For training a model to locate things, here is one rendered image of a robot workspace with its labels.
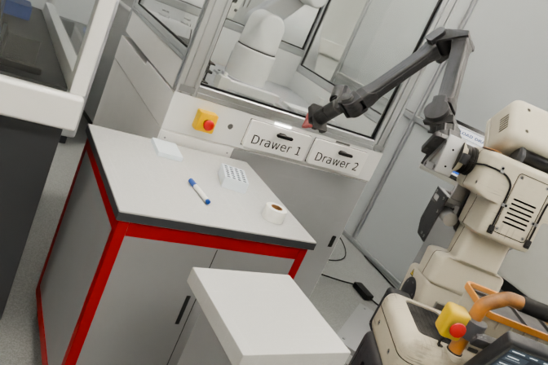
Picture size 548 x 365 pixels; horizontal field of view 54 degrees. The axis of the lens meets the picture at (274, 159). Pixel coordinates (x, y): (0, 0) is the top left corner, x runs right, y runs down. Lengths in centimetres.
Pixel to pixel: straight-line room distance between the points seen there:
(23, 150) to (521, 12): 290
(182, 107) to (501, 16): 235
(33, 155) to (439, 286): 126
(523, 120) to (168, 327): 116
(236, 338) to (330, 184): 140
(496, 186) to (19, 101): 130
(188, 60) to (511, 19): 230
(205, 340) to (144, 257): 34
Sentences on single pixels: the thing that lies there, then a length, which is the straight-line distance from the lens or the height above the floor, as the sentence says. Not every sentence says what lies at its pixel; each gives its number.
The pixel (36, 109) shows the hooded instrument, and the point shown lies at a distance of 163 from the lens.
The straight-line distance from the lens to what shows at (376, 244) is 394.
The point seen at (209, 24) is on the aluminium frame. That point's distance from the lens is 191.
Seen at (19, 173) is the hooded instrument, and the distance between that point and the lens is 178.
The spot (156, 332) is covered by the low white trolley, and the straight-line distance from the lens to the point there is 167.
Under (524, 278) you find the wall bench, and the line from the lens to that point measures 474.
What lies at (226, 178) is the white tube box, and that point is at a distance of 176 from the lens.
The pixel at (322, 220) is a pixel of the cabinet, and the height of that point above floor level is 57.
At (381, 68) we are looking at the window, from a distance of 232.
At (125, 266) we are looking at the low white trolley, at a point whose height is 59.
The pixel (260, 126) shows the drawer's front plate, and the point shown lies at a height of 91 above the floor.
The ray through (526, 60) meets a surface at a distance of 353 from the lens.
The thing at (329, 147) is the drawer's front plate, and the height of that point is 91.
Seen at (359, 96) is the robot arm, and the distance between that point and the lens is 190.
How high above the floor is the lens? 137
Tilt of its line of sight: 15 degrees down
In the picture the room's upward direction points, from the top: 24 degrees clockwise
